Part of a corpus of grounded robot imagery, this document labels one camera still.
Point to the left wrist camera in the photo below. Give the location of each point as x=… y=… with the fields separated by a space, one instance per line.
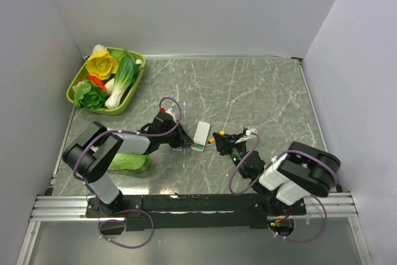
x=169 y=111

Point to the red toy pepper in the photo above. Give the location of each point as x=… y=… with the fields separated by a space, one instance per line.
x=96 y=81

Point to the aluminium frame rail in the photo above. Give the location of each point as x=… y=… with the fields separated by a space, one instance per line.
x=59 y=209

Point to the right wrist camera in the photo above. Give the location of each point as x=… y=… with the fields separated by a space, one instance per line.
x=250 y=132

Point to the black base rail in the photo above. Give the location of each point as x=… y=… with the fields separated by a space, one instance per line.
x=141 y=212

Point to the loose green cabbage leaf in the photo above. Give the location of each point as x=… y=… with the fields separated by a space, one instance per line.
x=130 y=163

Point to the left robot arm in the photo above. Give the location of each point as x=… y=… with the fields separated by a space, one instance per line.
x=91 y=153

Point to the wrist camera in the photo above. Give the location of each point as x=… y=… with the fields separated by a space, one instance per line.
x=250 y=132
x=169 y=111

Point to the green battery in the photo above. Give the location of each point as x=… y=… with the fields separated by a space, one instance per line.
x=198 y=146

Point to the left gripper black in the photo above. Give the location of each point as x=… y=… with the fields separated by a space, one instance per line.
x=183 y=139

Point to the white remote control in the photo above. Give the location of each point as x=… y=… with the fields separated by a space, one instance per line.
x=201 y=134

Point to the green toy lettuce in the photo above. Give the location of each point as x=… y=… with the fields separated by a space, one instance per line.
x=88 y=96

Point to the white toy vegetable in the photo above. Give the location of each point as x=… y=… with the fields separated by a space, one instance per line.
x=99 y=48

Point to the yellow toy cabbage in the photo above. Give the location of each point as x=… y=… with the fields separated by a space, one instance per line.
x=101 y=65

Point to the toy bok choy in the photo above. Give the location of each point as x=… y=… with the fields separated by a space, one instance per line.
x=122 y=80

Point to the green plastic basket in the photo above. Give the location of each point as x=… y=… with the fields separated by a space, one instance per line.
x=107 y=81

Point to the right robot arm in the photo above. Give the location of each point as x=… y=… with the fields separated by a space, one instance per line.
x=298 y=172

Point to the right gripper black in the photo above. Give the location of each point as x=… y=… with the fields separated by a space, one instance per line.
x=224 y=143

